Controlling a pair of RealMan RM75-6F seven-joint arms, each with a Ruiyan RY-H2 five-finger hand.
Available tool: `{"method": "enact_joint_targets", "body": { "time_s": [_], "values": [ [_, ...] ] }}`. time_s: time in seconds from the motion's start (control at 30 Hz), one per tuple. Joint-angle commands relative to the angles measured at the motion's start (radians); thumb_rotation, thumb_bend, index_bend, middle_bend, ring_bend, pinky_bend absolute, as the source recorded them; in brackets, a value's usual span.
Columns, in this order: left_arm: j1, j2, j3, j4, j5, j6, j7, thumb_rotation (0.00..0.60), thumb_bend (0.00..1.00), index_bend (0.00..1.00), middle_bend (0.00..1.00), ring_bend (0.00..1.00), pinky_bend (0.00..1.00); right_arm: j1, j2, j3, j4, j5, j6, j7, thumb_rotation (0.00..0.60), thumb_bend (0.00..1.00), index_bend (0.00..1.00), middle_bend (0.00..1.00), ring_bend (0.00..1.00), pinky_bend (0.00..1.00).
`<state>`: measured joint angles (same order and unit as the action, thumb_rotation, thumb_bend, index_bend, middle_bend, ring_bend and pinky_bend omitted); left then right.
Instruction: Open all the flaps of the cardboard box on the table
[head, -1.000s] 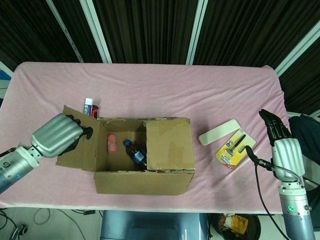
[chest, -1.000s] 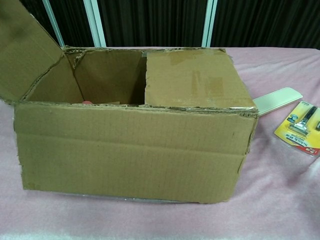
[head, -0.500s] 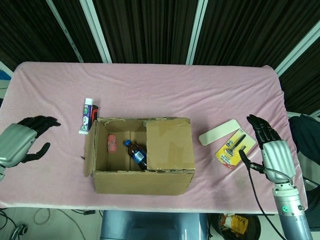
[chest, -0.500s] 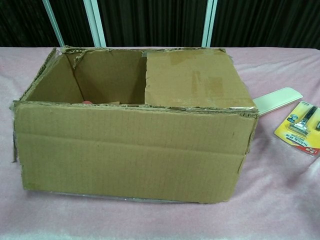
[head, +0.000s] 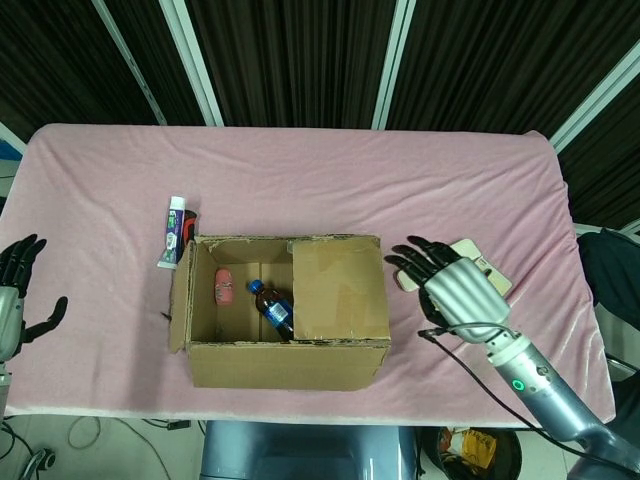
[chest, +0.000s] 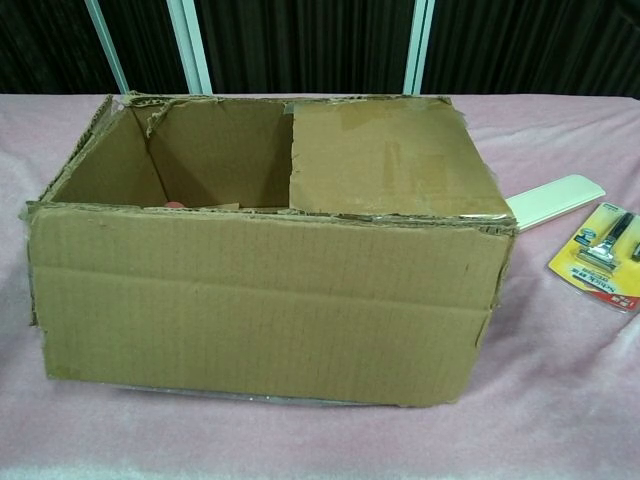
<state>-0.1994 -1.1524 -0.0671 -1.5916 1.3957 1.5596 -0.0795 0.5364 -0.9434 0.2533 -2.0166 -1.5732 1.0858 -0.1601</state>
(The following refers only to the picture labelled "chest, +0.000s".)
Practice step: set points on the brown cardboard shipping box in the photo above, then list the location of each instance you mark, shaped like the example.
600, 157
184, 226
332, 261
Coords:
260, 300

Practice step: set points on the dark pleated curtain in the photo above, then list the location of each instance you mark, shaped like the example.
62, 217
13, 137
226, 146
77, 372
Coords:
310, 40

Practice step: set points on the white flat plastic case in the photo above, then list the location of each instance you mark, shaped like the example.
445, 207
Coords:
555, 200

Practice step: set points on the yellow razor blister pack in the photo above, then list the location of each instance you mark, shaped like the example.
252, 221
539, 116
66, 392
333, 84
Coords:
595, 270

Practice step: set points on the pink fuzzy tablecloth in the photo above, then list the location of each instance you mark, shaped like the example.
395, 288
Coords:
550, 400

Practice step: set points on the wide white frame post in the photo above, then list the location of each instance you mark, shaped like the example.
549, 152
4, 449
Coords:
190, 40

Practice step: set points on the thin white frame post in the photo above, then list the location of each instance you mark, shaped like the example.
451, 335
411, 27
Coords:
106, 45

